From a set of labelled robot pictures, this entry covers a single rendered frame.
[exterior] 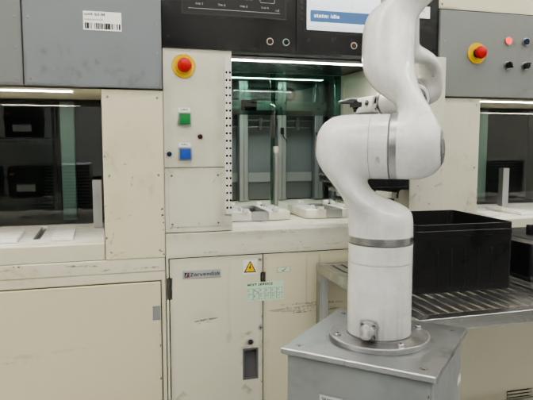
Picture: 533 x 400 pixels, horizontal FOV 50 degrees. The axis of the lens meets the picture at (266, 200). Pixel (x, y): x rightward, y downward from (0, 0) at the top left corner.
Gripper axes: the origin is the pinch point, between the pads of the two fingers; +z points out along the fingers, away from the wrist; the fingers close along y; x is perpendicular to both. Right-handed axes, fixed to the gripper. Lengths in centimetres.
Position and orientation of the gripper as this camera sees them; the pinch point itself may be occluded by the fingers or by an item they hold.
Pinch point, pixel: (362, 106)
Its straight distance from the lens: 181.4
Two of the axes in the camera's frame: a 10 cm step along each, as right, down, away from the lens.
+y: 9.6, -0.2, 2.7
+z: -2.7, -0.9, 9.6
